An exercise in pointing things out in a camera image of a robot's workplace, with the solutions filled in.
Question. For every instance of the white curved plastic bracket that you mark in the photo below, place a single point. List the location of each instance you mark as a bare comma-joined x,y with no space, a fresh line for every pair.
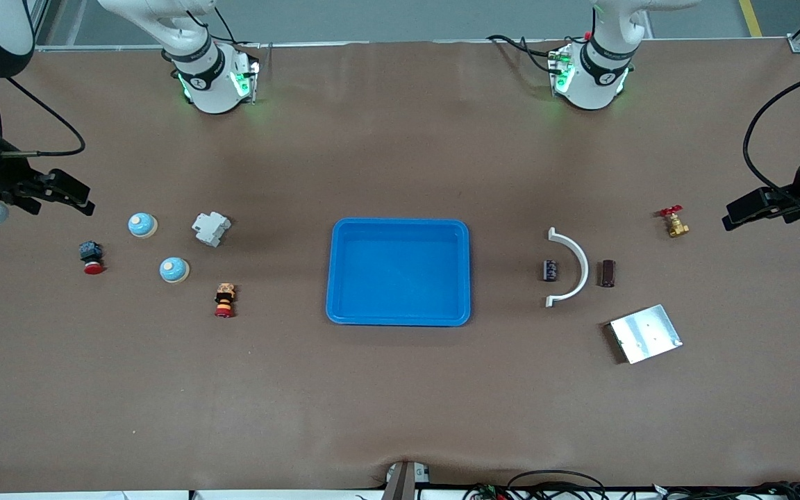
585,267

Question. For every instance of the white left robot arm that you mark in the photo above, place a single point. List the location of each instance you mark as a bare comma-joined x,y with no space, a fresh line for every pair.
591,76

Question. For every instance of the brown paper table cover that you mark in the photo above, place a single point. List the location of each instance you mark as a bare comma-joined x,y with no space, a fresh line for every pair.
400,403

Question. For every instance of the blue plastic tray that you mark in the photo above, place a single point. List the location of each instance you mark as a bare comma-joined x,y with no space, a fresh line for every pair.
400,278

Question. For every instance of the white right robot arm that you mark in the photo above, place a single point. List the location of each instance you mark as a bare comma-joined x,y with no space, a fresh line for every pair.
209,83

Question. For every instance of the short printed dark capacitor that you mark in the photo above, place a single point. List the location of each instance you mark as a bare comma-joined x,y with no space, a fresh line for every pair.
550,270

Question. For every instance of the white circuit breaker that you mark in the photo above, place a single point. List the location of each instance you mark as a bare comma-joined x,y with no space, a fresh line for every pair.
211,228

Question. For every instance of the blue call bell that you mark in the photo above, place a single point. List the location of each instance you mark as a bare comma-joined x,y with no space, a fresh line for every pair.
174,270
142,224

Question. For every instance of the silver metal plate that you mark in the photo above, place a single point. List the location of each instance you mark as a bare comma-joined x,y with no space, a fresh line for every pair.
645,334

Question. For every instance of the red button orange yellow body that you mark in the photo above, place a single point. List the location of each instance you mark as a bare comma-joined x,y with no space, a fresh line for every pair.
225,300

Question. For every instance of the red mushroom button black body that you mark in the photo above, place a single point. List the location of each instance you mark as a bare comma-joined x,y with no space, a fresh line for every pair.
92,257

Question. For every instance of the long dark brown capacitor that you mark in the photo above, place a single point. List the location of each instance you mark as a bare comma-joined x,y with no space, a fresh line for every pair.
607,273

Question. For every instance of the metal clamp bracket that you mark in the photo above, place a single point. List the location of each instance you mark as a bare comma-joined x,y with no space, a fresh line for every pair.
403,482

